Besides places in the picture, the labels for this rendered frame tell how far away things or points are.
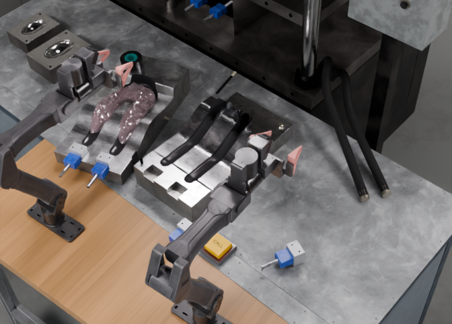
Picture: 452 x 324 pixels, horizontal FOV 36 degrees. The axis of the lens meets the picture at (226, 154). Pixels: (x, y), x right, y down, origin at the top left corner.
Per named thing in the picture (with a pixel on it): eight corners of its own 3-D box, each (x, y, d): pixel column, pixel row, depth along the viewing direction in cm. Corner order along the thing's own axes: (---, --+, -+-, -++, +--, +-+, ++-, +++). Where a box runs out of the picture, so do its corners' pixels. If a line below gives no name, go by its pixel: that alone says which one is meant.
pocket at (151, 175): (155, 187, 220) (153, 180, 217) (143, 179, 223) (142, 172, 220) (165, 179, 222) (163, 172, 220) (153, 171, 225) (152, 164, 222)
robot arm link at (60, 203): (44, 179, 213) (31, 191, 210) (64, 192, 209) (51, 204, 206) (49, 192, 218) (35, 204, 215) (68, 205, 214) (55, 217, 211)
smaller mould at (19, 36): (29, 56, 275) (25, 44, 270) (10, 42, 281) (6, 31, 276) (63, 35, 283) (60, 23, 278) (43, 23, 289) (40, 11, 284)
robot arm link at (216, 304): (197, 277, 188) (183, 292, 185) (222, 293, 184) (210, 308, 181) (198, 289, 193) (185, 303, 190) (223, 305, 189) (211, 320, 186)
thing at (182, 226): (166, 263, 207) (165, 253, 203) (155, 253, 210) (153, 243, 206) (197, 236, 213) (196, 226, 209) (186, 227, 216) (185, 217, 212)
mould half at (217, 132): (193, 224, 216) (190, 197, 206) (136, 183, 228) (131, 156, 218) (292, 136, 240) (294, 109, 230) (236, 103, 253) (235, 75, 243)
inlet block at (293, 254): (265, 279, 202) (265, 269, 198) (257, 266, 205) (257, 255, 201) (304, 262, 206) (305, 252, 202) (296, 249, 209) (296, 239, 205)
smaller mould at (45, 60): (54, 85, 263) (50, 70, 257) (29, 68, 270) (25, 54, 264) (93, 58, 272) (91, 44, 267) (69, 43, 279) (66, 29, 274)
